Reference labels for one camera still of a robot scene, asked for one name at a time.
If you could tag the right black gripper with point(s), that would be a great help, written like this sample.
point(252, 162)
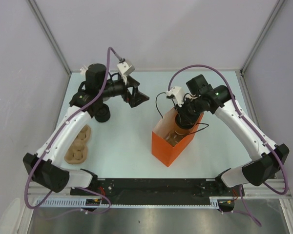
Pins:
point(182, 109)

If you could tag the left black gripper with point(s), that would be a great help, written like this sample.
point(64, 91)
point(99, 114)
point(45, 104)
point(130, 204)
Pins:
point(138, 97)

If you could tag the orange paper bag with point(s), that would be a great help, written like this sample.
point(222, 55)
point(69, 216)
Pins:
point(163, 151)

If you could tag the single black cup lid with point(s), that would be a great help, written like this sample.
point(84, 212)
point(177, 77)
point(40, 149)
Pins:
point(184, 122)

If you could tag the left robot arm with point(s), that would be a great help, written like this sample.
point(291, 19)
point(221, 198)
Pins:
point(44, 167)

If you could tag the stack of black lids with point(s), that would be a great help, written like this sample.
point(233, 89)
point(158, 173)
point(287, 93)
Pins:
point(103, 114)

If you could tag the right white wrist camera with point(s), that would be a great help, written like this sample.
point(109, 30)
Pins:
point(177, 94)

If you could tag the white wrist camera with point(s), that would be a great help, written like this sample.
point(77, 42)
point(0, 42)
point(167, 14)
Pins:
point(125, 68)
point(177, 94)

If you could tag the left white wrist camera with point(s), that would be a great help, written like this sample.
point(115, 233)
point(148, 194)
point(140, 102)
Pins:
point(125, 68)

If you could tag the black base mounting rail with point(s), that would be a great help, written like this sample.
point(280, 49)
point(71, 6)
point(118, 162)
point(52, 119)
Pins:
point(161, 191)

